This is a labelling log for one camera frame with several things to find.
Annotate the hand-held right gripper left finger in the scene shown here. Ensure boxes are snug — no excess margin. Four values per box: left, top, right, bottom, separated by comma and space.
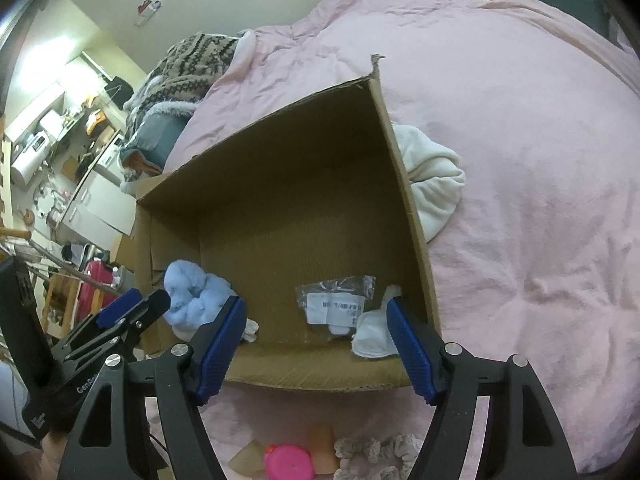
57, 296, 247, 480

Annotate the patterned knit blanket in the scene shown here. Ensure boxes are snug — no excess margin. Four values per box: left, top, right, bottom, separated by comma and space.
122, 31, 242, 128

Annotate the white fleece garment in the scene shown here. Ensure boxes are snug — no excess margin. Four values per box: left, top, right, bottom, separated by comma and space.
391, 122, 467, 243

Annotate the pink round toy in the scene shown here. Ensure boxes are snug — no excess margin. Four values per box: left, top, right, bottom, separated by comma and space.
265, 444, 315, 480

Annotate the clear plastic bag white label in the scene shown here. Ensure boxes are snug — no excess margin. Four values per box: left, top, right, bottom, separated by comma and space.
295, 275, 377, 341

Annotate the person's left forearm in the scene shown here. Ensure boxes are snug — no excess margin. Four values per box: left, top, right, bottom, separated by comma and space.
40, 432, 68, 480

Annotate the wooden chair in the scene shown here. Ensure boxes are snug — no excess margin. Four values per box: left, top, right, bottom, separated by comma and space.
42, 269, 84, 342

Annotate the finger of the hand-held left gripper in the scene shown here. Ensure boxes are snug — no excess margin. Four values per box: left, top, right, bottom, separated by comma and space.
60, 289, 172, 386
52, 288, 143, 352

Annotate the white kitchen appliance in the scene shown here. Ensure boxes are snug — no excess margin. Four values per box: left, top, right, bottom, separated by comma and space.
11, 132, 54, 187

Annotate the grey blue pillow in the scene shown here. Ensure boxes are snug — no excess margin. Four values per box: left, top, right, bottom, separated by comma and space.
120, 110, 192, 172

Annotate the white lace scrunchie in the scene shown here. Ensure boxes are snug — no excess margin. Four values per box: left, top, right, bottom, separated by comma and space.
334, 432, 426, 480

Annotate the pink suitcase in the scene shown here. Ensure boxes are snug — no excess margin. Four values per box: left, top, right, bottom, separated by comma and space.
75, 259, 119, 332

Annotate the white cabinet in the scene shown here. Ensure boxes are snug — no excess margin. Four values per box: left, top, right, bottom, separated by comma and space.
55, 157, 137, 247

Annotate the brown cardboard box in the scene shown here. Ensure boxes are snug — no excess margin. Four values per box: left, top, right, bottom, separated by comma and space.
116, 54, 443, 392

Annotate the white soft cloth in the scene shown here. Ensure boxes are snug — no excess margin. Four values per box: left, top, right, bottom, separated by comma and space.
351, 285, 403, 360

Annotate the pink blanket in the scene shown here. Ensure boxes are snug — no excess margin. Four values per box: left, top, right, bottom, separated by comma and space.
165, 0, 637, 480

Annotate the light blue fluffy cloth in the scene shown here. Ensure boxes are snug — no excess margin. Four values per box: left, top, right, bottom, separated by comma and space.
164, 260, 238, 343

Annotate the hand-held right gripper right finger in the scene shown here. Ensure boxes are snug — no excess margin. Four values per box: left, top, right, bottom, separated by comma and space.
386, 296, 578, 480

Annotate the red white wall fixture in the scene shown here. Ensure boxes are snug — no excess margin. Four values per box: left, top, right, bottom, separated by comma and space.
134, 0, 162, 27

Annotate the tan cardboard piece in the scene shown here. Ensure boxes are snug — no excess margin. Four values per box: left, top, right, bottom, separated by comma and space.
229, 440, 269, 476

